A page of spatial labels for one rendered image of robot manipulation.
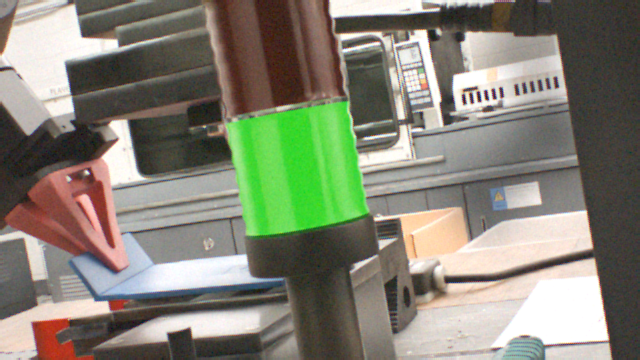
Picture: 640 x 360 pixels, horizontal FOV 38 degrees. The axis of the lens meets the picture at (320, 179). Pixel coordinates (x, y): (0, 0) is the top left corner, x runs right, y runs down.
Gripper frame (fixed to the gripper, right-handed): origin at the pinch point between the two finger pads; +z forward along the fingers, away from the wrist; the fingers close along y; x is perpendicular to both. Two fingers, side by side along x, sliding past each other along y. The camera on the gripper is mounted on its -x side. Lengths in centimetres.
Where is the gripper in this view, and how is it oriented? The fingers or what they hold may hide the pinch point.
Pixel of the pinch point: (113, 262)
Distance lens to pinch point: 64.8
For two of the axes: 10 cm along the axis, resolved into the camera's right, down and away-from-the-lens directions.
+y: 7.0, -5.9, -3.9
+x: 3.4, -2.1, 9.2
